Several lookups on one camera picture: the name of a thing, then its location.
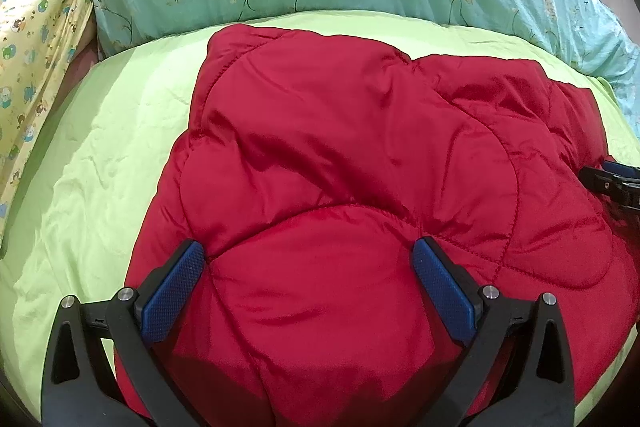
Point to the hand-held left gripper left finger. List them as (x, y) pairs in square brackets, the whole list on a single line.
[(170, 292)]

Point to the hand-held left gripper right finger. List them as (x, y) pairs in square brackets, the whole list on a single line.
[(442, 287)]

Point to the pink bed sheet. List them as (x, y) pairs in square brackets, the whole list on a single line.
[(84, 52)]

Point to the red quilted jacket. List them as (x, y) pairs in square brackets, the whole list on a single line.
[(350, 167)]

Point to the light green blanket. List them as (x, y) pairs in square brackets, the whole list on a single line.
[(105, 157)]

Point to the yellow printed blanket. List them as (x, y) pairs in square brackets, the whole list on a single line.
[(35, 37)]

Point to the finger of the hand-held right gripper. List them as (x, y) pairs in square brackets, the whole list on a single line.
[(617, 184)]

